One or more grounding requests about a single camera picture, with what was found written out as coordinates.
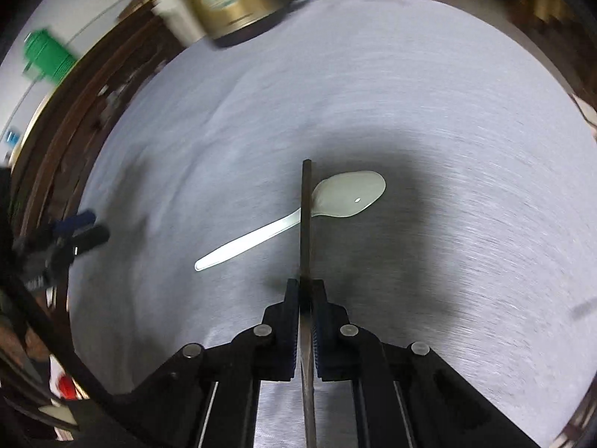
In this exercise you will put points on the gold electric kettle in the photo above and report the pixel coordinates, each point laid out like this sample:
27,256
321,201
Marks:
228,0

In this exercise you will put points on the white chest freezer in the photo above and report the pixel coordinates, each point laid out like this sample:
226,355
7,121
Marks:
179,18

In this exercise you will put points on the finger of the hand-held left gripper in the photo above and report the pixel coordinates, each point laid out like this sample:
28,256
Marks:
91,239
74,224

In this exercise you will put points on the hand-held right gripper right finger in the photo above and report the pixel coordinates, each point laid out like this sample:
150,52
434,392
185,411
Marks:
322,336

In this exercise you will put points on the green thermos flask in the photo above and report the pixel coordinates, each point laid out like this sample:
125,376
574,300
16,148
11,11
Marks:
49,56

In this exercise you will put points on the white plastic spoon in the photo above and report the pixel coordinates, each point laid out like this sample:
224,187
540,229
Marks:
350,191

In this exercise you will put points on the carved wooden sideboard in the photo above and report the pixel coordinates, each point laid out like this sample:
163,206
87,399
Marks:
88,116

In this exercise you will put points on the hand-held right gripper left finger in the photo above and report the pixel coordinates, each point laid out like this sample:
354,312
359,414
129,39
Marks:
291,331

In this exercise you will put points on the person's left hand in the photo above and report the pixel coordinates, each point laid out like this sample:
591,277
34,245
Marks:
30,343

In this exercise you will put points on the metal chopstick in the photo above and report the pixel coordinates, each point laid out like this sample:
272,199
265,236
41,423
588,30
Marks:
307,224

